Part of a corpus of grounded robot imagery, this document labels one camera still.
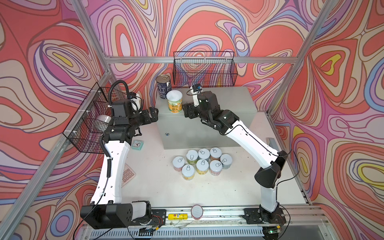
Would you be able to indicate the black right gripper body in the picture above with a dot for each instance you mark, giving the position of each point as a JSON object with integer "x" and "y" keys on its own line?
{"x": 194, "y": 112}

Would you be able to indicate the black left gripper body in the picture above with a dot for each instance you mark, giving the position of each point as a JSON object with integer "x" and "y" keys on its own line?
{"x": 141, "y": 118}

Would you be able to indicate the yellow green can plastic lid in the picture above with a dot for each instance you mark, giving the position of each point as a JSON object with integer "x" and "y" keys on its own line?
{"x": 174, "y": 98}

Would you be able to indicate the dark blue tin can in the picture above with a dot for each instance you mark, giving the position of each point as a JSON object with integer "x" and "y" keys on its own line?
{"x": 164, "y": 85}

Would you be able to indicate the yellow can pull tab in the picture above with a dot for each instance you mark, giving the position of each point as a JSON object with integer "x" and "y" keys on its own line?
{"x": 188, "y": 172}

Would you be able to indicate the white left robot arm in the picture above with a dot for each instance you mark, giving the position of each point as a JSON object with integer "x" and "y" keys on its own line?
{"x": 106, "y": 210}

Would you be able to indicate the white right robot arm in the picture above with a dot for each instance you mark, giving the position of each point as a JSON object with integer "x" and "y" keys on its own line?
{"x": 258, "y": 159}

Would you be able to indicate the mint green alarm clock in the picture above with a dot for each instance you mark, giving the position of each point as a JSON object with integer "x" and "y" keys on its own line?
{"x": 137, "y": 145}

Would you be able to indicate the grey metal cabinet box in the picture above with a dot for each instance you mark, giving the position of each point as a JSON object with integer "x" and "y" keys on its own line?
{"x": 179, "y": 132}

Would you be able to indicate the orange pink can pull tab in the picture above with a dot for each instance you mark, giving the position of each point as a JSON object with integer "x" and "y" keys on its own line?
{"x": 215, "y": 154}

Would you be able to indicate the teal can pull tab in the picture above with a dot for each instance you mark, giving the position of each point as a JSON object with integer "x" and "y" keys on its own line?
{"x": 204, "y": 154}

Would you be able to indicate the green can pull tab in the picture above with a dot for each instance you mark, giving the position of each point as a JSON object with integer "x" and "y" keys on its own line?
{"x": 192, "y": 157}

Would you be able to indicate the pink calculator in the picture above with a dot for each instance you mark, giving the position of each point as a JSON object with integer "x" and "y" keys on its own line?
{"x": 128, "y": 175}

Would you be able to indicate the teal can far right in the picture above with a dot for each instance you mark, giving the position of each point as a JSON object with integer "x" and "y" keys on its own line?
{"x": 226, "y": 161}

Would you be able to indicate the yellow can centre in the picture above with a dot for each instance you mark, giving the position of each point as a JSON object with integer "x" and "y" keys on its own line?
{"x": 202, "y": 166}

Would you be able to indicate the pink can fruit print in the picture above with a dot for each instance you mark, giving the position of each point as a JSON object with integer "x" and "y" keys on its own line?
{"x": 215, "y": 168}

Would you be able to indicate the pink can front left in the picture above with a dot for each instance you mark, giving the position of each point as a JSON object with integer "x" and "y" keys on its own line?
{"x": 178, "y": 163}

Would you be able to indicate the black wire basket back wall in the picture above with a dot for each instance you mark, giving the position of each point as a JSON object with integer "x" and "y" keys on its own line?
{"x": 210, "y": 69}

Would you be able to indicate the black wire basket wall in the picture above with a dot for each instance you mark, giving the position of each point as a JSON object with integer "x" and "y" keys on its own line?
{"x": 210, "y": 69}
{"x": 87, "y": 125}

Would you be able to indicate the black wire basket left wall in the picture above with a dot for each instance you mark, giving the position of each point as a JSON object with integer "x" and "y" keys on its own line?
{"x": 87, "y": 125}

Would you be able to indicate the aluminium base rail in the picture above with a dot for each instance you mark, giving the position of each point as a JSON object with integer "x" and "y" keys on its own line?
{"x": 230, "y": 223}

